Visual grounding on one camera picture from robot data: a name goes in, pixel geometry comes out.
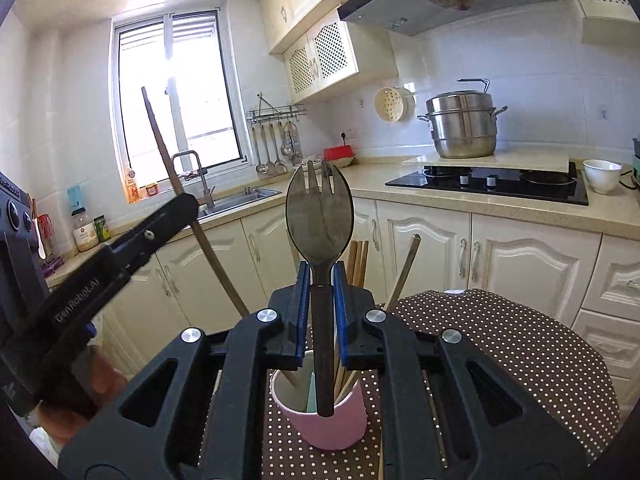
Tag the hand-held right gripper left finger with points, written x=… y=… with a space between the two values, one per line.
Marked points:
x=303 y=310

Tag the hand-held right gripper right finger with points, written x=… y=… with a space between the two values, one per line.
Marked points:
x=340 y=310

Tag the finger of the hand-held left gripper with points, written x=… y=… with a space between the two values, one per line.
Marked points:
x=170 y=222

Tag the light teal spoon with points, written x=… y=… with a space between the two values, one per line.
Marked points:
x=311 y=390

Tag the long brown chopstick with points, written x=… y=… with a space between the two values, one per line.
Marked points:
x=160 y=140

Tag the pink cup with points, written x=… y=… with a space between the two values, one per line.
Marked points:
x=330 y=425

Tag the person's left hand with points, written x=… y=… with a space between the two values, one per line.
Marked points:
x=97 y=377

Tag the purple tray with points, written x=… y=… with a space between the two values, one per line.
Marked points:
x=54 y=266

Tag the metal faucet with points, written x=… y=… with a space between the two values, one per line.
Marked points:
x=205 y=185

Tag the orange bottle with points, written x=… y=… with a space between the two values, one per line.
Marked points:
x=132 y=187

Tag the small green jar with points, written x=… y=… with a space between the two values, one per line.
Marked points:
x=102 y=230

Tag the jar with white label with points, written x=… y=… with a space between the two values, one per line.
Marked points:
x=86 y=235

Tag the red utensil holder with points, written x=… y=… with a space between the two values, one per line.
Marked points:
x=47 y=232

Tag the white plastic spoon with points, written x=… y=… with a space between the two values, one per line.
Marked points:
x=38 y=232

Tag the light blue box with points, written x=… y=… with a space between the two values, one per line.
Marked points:
x=76 y=197

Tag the hanging metal ladle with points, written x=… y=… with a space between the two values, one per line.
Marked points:
x=258 y=166

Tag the hanging metal serving spoon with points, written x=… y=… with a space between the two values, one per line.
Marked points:
x=270 y=165

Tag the hanging metal turner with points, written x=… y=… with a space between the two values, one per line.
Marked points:
x=281 y=164

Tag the kitchen window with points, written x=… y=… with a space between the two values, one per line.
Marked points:
x=180 y=95

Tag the hanging metal skimmer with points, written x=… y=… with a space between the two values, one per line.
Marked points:
x=287 y=146

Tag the hanging slotted spatula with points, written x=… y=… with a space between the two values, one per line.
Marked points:
x=296 y=151

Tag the red container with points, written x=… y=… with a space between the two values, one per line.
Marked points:
x=339 y=155

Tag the brown polka-dot tablecloth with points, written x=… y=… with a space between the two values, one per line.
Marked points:
x=500 y=350

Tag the cream lower cabinets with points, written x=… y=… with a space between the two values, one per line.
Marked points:
x=530 y=270

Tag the black gas hob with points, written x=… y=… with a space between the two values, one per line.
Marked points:
x=500 y=185

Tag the stainless steamer pot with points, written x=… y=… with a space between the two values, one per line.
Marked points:
x=462 y=127

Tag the beige kitchen countertop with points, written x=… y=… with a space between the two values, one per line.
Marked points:
x=550 y=215

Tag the beige stove cover board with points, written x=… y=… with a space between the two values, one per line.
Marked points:
x=530 y=160

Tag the white bowl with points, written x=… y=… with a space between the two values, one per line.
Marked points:
x=601 y=177

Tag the green electric cooker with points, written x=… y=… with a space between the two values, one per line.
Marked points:
x=636 y=165

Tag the wall utensil rack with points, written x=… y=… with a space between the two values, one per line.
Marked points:
x=275 y=112

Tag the white wall socket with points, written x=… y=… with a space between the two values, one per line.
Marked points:
x=350 y=135

